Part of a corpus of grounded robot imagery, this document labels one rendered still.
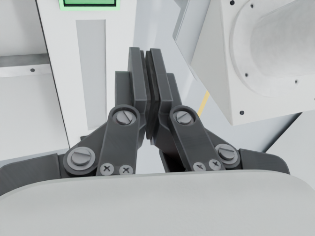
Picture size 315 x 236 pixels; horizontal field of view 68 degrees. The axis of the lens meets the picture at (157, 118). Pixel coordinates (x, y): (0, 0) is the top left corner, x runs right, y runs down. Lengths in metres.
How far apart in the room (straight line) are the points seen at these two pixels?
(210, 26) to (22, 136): 0.47
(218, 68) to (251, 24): 0.09
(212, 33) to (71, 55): 0.28
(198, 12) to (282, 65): 0.18
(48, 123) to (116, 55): 0.32
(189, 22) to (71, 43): 0.27
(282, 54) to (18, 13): 0.40
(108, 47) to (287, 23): 0.26
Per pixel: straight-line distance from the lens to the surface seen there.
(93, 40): 0.28
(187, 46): 0.51
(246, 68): 0.45
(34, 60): 0.44
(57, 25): 0.27
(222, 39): 0.45
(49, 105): 0.53
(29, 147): 0.64
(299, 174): 3.61
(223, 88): 0.45
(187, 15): 0.47
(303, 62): 0.41
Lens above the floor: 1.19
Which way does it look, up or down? 36 degrees down
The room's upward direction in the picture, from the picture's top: 156 degrees clockwise
